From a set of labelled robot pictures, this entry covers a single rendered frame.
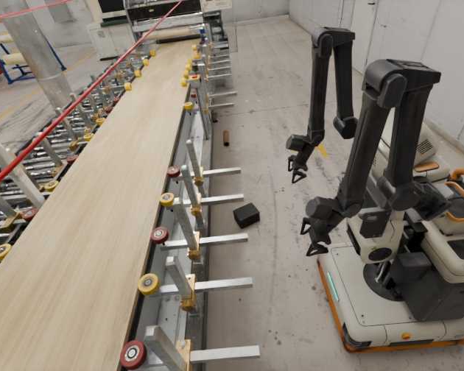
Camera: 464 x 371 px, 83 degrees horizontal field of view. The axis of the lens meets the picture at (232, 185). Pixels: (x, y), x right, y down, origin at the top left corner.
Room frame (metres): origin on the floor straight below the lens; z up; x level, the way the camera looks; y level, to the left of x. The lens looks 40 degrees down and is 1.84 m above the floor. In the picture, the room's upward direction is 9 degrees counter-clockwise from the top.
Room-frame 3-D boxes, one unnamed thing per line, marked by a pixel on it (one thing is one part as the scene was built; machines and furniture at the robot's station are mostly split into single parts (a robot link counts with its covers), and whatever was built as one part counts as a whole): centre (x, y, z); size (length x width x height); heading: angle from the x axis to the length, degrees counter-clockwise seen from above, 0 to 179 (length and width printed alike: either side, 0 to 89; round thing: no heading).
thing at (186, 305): (0.56, 0.24, 0.83); 0.14 x 0.06 x 0.05; 176
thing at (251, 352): (0.33, 0.21, 0.82); 0.43 x 0.03 x 0.04; 86
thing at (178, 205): (0.79, 0.23, 0.90); 0.04 x 0.04 x 0.48; 86
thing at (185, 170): (1.04, 0.21, 0.88); 0.04 x 0.04 x 0.48; 86
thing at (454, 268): (0.75, -0.94, 0.59); 0.55 x 0.34 x 0.83; 176
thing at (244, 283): (0.58, 0.20, 0.83); 0.43 x 0.03 x 0.04; 86
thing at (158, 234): (0.84, 0.38, 0.85); 0.08 x 0.08 x 0.11
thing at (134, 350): (0.34, 0.41, 0.85); 0.08 x 0.08 x 0.11
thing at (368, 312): (0.75, -0.85, 0.16); 0.67 x 0.64 x 0.25; 86
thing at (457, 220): (0.75, -0.96, 0.87); 0.23 x 0.15 x 0.11; 176
